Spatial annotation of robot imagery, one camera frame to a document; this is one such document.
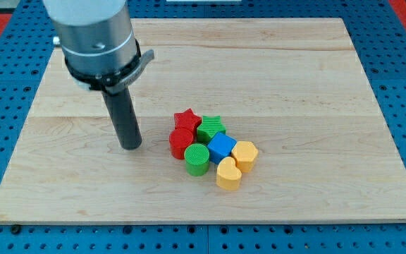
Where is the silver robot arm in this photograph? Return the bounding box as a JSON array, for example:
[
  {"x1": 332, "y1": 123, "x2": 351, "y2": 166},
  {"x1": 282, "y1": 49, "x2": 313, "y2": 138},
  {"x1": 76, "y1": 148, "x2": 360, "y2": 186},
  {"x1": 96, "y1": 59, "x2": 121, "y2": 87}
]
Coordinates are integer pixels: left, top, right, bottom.
[{"x1": 43, "y1": 0, "x2": 154, "y2": 94}]

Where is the yellow heart block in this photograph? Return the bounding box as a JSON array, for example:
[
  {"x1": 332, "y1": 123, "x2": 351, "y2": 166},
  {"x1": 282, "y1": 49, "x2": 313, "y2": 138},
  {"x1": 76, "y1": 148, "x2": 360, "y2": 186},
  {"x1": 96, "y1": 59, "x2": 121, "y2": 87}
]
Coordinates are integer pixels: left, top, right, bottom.
[{"x1": 216, "y1": 157, "x2": 242, "y2": 191}]

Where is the green star block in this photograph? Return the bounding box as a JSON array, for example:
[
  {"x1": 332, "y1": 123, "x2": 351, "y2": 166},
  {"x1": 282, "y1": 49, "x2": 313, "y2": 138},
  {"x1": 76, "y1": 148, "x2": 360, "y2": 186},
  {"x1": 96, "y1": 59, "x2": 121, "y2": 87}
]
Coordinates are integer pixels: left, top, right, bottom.
[{"x1": 197, "y1": 116, "x2": 226, "y2": 144}]

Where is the red star block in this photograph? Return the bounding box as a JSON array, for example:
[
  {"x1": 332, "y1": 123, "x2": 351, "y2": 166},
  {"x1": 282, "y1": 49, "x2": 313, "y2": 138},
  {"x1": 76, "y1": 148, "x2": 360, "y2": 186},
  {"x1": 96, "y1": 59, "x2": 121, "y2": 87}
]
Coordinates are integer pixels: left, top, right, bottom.
[{"x1": 173, "y1": 108, "x2": 202, "y2": 136}]

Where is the red cylinder block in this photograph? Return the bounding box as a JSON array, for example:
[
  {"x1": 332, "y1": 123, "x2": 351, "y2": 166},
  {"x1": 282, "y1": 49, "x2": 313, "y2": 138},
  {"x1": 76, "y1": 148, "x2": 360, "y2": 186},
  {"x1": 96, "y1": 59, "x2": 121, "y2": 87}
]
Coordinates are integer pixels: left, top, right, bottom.
[{"x1": 169, "y1": 128, "x2": 194, "y2": 159}]

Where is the blue cube block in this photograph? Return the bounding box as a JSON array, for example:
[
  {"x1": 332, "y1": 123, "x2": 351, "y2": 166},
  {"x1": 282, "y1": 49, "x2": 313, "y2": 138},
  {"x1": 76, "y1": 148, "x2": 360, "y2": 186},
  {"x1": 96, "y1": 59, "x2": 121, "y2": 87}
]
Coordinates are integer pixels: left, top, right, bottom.
[{"x1": 207, "y1": 133, "x2": 237, "y2": 164}]

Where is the green cylinder block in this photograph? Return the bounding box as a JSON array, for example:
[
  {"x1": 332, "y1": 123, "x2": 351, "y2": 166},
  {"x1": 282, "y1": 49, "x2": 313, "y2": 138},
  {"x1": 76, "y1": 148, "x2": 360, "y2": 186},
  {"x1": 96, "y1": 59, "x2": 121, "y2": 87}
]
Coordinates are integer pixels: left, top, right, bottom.
[{"x1": 184, "y1": 143, "x2": 209, "y2": 176}]

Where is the yellow hexagon block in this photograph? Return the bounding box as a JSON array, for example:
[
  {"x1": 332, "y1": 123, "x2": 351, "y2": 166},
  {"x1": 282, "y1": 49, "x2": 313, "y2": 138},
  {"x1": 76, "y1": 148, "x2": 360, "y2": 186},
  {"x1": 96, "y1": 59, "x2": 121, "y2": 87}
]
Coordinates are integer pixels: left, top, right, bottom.
[{"x1": 231, "y1": 141, "x2": 259, "y2": 173}]

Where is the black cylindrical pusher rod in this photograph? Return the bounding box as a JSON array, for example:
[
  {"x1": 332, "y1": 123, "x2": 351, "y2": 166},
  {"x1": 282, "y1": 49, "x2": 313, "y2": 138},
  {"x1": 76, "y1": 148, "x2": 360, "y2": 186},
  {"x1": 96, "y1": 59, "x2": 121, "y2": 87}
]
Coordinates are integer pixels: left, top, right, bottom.
[{"x1": 102, "y1": 88, "x2": 142, "y2": 150}]

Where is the wooden board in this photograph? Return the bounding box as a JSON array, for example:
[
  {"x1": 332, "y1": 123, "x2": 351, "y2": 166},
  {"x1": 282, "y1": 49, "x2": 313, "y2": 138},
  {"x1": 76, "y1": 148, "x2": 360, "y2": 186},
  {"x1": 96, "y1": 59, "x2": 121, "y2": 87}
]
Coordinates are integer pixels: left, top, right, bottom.
[{"x1": 0, "y1": 18, "x2": 406, "y2": 225}]

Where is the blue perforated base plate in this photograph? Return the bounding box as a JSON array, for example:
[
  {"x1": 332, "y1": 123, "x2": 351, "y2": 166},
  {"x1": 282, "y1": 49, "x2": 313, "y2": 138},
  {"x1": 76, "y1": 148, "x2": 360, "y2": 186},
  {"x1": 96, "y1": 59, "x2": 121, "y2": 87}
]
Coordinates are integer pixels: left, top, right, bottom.
[{"x1": 0, "y1": 0, "x2": 406, "y2": 253}]

